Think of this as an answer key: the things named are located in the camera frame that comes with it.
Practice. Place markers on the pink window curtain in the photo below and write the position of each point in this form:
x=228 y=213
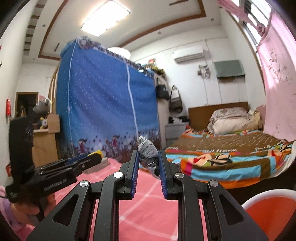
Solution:
x=276 y=51

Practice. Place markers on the blue fabric wardrobe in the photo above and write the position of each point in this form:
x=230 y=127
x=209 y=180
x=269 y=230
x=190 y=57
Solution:
x=104 y=102

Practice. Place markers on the grey bedside drawer cabinet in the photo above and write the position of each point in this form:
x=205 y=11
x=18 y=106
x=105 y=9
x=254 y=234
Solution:
x=173 y=132

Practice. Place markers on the ceiling light panel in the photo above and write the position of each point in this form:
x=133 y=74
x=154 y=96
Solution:
x=104 y=17

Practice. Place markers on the hanging black bag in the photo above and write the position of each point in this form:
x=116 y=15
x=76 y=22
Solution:
x=161 y=90

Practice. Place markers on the wooden desk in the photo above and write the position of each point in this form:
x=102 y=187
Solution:
x=44 y=150

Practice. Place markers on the yellow small tube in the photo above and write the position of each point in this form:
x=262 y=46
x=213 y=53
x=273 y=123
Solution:
x=97 y=152

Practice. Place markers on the green wall box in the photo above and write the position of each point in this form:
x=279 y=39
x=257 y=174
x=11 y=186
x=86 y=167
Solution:
x=229 y=68

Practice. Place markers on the white air conditioner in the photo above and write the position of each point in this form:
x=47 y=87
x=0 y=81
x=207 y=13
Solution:
x=188 y=54

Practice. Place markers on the wooden headboard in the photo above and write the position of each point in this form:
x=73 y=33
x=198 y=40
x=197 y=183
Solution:
x=199 y=116

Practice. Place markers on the left hand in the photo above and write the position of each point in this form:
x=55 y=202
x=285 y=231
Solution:
x=22 y=211

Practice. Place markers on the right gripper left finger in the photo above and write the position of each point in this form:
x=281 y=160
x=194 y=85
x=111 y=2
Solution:
x=91 y=210

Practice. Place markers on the hanging grey bag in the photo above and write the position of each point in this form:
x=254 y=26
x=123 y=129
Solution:
x=175 y=102

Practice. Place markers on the white round lamp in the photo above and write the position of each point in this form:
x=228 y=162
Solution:
x=120 y=51

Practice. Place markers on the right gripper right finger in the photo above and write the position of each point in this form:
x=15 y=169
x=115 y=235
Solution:
x=206 y=211

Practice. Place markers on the orange white trash bin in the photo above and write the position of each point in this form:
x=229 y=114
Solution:
x=274 y=212

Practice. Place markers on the beige folded quilt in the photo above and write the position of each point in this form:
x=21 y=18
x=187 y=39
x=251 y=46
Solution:
x=230 y=120

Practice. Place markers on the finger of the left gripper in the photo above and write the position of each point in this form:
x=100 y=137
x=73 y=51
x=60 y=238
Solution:
x=76 y=169
x=82 y=162

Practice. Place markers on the colourful patterned bed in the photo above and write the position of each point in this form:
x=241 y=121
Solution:
x=235 y=160

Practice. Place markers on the pink checked bedsheet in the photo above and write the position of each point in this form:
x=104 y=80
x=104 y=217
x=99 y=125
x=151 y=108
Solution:
x=148 y=216

